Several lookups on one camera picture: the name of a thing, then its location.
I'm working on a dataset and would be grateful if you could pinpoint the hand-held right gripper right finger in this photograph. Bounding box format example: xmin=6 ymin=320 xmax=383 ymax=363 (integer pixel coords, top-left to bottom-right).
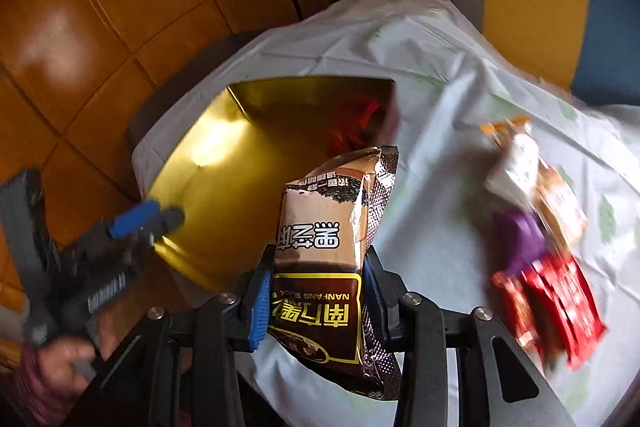
xmin=362 ymin=247 xmax=576 ymax=427

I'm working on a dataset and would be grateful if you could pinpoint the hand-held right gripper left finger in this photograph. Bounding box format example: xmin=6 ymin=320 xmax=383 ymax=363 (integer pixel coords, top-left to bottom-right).
xmin=65 ymin=244 xmax=278 ymax=427

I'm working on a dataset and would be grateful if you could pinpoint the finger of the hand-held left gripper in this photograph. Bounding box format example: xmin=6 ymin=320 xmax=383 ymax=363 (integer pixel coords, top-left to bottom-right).
xmin=127 ymin=206 xmax=187 ymax=253
xmin=75 ymin=201 xmax=163 ymax=258

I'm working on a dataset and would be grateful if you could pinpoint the gold maroon gift box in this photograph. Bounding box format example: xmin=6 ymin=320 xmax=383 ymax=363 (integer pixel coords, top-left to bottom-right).
xmin=142 ymin=76 xmax=401 ymax=293

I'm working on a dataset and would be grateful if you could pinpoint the brown snack packet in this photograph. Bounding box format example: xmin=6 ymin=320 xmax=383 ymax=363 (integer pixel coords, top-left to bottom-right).
xmin=265 ymin=145 xmax=403 ymax=403

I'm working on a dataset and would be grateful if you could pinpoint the plain red snack packet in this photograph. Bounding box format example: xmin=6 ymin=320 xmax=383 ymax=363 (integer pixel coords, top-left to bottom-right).
xmin=520 ymin=252 xmax=608 ymax=370

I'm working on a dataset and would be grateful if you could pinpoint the person's left hand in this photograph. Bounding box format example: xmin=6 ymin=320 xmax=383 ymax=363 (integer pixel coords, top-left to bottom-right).
xmin=37 ymin=319 xmax=123 ymax=395

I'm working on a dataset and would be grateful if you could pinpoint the red gold printed snack packet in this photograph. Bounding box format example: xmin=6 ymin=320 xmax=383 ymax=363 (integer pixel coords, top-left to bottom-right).
xmin=491 ymin=271 xmax=543 ymax=353

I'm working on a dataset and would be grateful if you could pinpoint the purple snack packet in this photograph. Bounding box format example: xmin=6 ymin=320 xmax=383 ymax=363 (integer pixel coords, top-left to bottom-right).
xmin=492 ymin=209 xmax=548 ymax=275

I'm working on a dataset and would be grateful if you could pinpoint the red white snack packet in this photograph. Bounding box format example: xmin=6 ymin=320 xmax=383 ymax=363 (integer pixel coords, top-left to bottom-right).
xmin=327 ymin=97 xmax=396 ymax=155

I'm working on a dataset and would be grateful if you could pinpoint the orange snack packet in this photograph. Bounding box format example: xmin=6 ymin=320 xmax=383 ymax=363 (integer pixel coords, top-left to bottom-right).
xmin=479 ymin=117 xmax=588 ymax=253

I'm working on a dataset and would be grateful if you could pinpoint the cloud printed bed sheet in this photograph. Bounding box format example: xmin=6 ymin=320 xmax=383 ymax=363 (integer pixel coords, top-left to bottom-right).
xmin=131 ymin=0 xmax=640 ymax=427

